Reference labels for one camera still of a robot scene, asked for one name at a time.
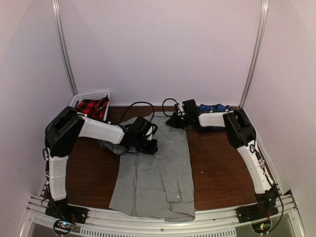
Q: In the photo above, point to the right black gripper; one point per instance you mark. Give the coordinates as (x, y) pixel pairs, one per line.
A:
(175, 121)

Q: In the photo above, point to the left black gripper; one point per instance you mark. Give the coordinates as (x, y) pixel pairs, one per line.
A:
(152, 149)

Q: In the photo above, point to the grey long sleeve shirt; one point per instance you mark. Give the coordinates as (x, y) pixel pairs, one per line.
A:
(159, 185)

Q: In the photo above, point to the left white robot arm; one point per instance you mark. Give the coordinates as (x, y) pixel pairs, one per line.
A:
(61, 136)

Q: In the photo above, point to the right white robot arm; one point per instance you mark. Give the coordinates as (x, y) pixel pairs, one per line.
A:
(241, 135)

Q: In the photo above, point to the blue plaid folded shirt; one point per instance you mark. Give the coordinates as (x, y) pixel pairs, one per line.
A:
(214, 108)

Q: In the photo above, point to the red black plaid shirt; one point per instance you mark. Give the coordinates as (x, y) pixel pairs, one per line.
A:
(95, 109)

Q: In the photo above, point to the white plastic basket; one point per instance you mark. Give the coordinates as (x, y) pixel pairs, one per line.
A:
(93, 95)

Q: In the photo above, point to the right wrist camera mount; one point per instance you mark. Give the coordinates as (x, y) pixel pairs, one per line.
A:
(179, 109)

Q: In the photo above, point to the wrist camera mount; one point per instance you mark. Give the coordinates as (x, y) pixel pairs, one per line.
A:
(150, 133)
(179, 109)

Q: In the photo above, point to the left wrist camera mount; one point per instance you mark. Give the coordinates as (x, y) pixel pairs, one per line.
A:
(150, 133)

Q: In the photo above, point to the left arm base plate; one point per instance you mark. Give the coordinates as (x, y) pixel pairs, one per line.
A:
(71, 214)

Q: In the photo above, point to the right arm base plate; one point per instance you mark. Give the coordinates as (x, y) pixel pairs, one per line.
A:
(252, 213)

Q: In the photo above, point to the aluminium front rail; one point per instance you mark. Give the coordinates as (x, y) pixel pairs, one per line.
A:
(221, 222)

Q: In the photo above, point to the right aluminium corner post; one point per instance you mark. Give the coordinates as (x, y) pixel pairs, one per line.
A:
(262, 23)

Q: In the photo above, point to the aluminium corner post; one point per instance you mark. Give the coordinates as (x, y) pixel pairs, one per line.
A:
(262, 23)
(63, 46)

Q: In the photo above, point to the left aluminium corner post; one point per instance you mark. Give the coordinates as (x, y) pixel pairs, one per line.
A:
(63, 46)

